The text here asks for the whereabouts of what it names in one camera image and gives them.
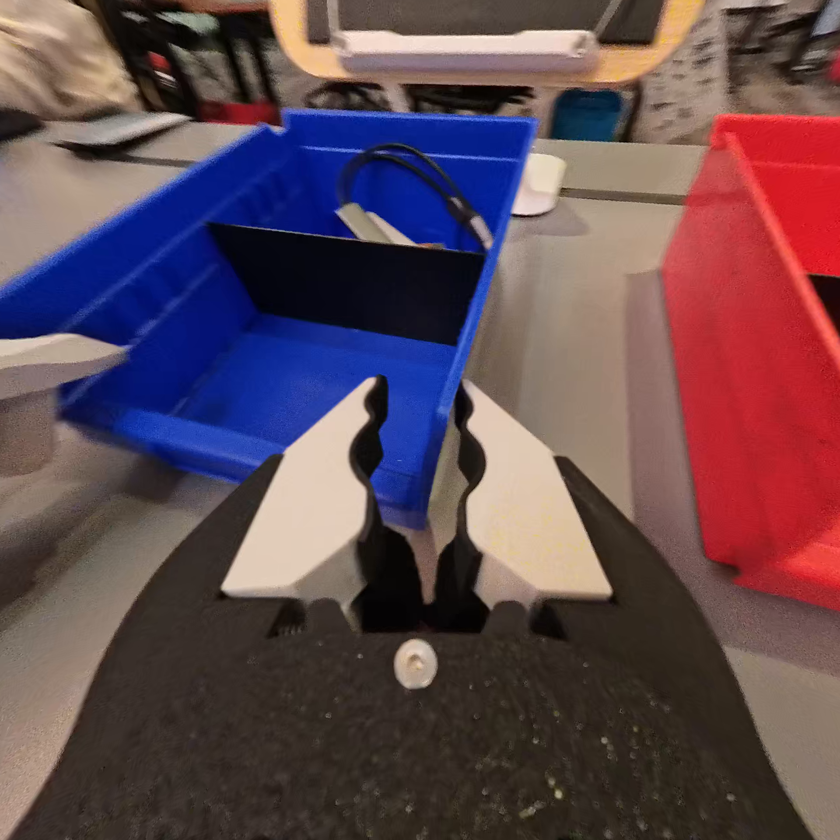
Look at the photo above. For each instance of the grey flat tablet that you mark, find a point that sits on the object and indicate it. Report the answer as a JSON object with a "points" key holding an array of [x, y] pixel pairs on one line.
{"points": [[124, 131]]}

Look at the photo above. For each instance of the black bin divider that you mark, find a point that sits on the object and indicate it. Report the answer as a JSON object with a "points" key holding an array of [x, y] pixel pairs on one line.
{"points": [[825, 298], [348, 289]]}

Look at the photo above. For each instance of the blue plastic bin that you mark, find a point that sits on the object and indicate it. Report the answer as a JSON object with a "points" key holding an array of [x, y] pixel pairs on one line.
{"points": [[295, 380]]}

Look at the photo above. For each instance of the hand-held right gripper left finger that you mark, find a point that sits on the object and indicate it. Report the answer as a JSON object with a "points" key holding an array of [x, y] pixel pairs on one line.
{"points": [[302, 525]]}

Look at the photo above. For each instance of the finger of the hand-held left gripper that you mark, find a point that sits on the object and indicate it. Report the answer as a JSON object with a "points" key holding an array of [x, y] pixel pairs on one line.
{"points": [[52, 361]]}

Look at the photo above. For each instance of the teal bag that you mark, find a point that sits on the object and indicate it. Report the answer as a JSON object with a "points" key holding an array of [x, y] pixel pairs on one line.
{"points": [[587, 115]]}

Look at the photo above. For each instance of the red plastic bin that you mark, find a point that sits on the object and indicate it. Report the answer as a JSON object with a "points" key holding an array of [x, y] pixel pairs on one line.
{"points": [[236, 113], [741, 394]]}

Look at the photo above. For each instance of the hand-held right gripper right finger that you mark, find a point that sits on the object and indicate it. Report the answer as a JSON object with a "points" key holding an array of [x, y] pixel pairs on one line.
{"points": [[531, 525]]}

